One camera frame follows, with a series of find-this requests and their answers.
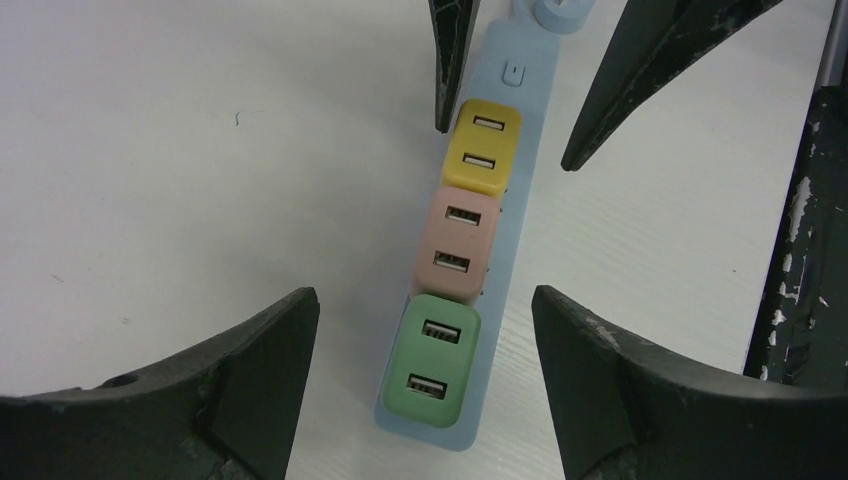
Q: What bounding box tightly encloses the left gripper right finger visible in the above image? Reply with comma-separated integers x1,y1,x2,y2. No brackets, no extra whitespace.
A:
532,285,847,479

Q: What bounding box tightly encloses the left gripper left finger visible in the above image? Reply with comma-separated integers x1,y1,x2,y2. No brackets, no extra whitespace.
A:
1,287,320,479

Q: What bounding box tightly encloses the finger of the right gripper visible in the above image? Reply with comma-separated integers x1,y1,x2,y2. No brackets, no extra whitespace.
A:
561,0,778,171
428,0,481,133

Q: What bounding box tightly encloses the long blue power strip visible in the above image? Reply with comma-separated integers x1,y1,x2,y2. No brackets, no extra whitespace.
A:
375,19,560,451

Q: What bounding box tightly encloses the yellow plug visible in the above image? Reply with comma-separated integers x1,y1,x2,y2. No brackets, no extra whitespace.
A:
441,98,522,199

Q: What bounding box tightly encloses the green plug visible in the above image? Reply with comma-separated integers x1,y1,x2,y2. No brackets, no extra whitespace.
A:
381,294,482,429

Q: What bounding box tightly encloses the pink plug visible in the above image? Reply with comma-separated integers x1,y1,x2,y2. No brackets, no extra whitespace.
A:
410,186,501,305

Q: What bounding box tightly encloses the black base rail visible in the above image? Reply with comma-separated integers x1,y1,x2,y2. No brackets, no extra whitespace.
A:
744,86,847,392

